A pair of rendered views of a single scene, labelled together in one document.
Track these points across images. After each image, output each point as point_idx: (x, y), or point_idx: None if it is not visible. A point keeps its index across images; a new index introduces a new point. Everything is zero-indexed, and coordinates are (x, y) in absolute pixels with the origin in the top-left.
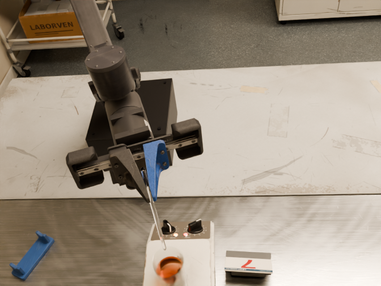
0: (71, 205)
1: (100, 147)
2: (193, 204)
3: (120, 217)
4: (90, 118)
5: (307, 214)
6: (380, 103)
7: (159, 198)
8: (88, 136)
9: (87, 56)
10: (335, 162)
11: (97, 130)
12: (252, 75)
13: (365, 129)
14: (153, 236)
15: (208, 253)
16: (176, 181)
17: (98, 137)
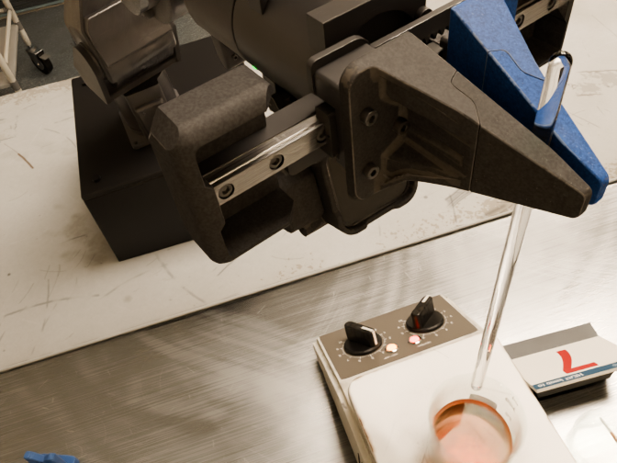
0: (91, 361)
1: (120, 209)
2: (373, 275)
3: (221, 351)
4: (64, 169)
5: (609, 225)
6: (611, 9)
7: (291, 284)
8: (85, 188)
9: None
10: (600, 118)
11: (104, 169)
12: None
13: (613, 54)
14: (342, 369)
15: (510, 363)
16: (311, 239)
17: (112, 183)
